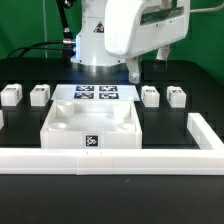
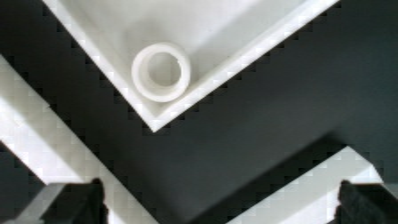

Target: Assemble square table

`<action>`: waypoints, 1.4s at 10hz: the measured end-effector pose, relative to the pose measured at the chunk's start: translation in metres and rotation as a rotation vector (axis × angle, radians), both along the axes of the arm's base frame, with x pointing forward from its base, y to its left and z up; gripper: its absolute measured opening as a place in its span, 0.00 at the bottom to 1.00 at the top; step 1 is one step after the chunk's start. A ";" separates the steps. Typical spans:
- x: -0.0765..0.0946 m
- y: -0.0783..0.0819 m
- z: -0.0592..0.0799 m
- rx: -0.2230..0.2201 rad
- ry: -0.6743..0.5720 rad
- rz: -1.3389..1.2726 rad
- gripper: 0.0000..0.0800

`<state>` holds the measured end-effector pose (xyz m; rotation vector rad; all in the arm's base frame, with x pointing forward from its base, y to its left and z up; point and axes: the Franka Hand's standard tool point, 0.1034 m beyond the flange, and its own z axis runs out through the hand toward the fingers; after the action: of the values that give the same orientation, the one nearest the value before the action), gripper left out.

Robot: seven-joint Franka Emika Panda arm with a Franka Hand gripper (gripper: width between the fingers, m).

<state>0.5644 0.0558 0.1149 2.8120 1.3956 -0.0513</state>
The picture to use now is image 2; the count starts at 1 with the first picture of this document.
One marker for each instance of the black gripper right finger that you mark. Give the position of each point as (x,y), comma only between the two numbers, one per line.
(368,203)

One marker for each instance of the white square tabletop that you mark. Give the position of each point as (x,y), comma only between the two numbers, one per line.
(173,45)

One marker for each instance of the white L-shaped fixture wall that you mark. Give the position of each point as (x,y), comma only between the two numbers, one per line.
(59,159)

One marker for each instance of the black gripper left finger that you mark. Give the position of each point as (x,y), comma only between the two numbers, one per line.
(68,204)

